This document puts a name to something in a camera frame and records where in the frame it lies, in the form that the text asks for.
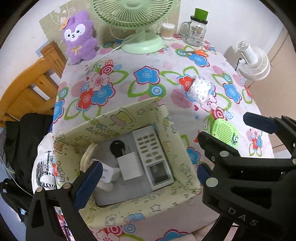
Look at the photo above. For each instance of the wooden chair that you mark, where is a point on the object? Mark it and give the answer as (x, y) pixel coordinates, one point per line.
(27, 92)

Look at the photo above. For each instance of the white floor fan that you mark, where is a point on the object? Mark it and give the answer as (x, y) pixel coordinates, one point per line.
(254, 64)

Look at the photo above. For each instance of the white charger plug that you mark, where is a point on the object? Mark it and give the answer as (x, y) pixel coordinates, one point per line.
(129, 165)

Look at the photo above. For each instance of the grey remote control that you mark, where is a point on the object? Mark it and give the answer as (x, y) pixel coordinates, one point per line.
(148, 148)

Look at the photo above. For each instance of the yellow patterned wall sheet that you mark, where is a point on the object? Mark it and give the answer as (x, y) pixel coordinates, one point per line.
(52, 20)

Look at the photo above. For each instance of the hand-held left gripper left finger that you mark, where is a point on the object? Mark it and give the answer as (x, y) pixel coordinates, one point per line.
(87, 183)

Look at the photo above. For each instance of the cotton swab container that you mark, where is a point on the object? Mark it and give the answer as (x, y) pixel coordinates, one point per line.
(168, 32)

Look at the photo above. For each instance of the white tower print cloth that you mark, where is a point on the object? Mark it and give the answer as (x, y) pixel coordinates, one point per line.
(45, 162)

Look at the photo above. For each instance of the green frog speaker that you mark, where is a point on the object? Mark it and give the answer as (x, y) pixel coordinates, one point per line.
(223, 131)

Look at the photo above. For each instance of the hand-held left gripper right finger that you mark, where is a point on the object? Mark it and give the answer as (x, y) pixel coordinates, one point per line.
(203, 173)

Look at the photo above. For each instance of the purple plush toy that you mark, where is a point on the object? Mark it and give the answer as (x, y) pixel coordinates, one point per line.
(78, 39)

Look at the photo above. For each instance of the yellow cartoon fabric storage box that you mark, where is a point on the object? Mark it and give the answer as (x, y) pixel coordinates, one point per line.
(138, 208)

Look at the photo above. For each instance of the floral tablecloth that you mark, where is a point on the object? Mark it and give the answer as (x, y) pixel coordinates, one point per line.
(143, 92)

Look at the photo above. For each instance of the black jacket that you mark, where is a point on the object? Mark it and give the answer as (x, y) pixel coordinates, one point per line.
(23, 139)

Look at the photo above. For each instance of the glass mug jar green lid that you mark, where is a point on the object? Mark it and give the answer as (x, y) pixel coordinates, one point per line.
(195, 34)

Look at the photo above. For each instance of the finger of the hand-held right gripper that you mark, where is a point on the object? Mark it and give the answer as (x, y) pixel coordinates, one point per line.
(219, 148)
(261, 122)

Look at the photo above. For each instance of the small white plastic object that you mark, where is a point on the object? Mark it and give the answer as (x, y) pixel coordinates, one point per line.
(107, 173)

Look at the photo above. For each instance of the black key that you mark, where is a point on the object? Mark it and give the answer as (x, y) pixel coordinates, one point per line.
(115, 147)

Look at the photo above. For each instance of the roll of tape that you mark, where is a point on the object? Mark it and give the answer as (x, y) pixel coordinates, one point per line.
(86, 157)

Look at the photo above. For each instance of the green desk fan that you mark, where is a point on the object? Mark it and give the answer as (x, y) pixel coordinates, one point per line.
(143, 45)

